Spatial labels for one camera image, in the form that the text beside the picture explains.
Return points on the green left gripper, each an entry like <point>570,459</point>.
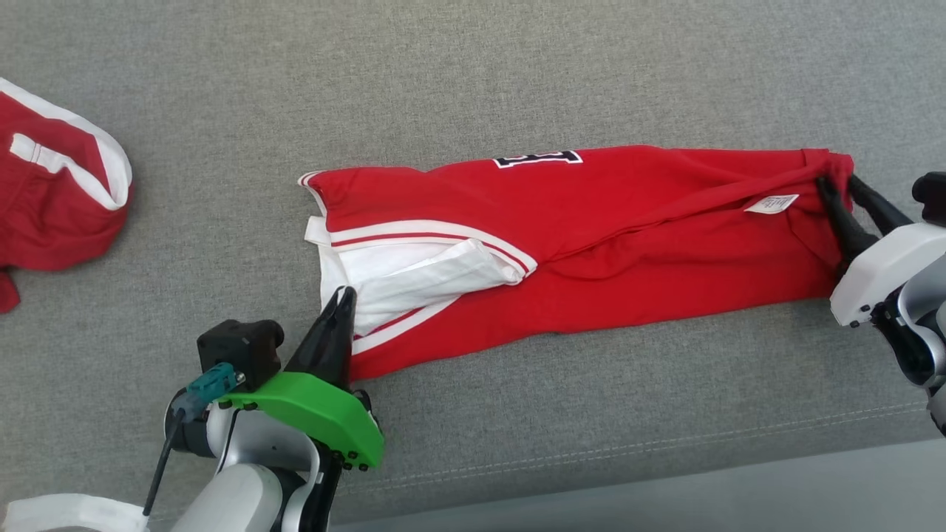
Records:
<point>325,414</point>

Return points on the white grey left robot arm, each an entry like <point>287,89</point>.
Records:
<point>244,495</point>

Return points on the red basketball jersey white sleeves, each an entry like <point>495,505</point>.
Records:
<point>628,244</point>

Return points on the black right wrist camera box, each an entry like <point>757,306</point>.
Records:
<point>933,198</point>

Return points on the red shorts white stripes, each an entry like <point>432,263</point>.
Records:
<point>44,222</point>

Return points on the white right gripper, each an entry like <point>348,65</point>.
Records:
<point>887,266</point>

